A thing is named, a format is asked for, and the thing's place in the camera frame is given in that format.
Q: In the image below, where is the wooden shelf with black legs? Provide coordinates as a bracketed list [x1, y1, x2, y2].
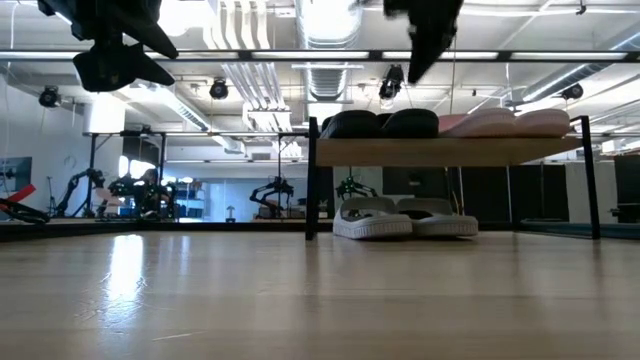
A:
[304, 114, 601, 242]

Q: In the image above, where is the black background rig frame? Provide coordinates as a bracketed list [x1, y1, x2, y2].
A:
[82, 130, 301, 221]

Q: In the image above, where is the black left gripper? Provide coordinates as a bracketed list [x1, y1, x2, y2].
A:
[37, 0, 180, 94]

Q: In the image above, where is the black partition panel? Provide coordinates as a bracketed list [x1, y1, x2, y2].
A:
[613, 154, 640, 224]
[382, 164, 569, 222]

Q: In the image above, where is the black overhead light bar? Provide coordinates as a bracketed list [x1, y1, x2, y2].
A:
[0, 48, 640, 64]

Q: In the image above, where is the black rubber slide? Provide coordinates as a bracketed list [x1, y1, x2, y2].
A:
[380, 108, 441, 140]
[319, 109, 385, 140]

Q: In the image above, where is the pink rubber slide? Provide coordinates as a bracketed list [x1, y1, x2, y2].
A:
[513, 108, 572, 139]
[437, 107, 517, 139]

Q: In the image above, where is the black aluminium table frame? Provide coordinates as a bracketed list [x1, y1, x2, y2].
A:
[0, 217, 640, 242]

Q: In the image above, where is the red and black clamp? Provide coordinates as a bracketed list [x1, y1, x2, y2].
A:
[0, 183, 51, 225]

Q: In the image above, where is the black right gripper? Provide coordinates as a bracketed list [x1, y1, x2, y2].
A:
[383, 0, 465, 85]

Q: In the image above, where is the silver ceiling air duct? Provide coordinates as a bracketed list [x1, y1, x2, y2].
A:
[294, 0, 366, 101]

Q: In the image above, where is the blue wall poster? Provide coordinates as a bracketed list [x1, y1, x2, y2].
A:
[0, 156, 32, 194]

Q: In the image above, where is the person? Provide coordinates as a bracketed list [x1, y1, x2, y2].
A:
[132, 167, 169, 221]

